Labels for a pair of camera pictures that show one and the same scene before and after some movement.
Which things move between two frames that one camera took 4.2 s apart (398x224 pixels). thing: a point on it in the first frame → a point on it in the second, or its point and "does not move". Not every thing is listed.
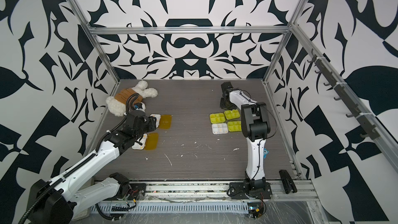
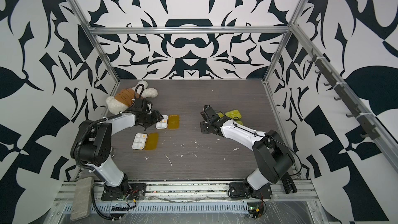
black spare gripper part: [287, 181] does not move
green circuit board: [255, 209] does not move
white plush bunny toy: [116, 105] does not move
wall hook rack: [365, 120] does not move
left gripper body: [150, 126] → [151, 119]
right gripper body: [225, 105] → [205, 127]
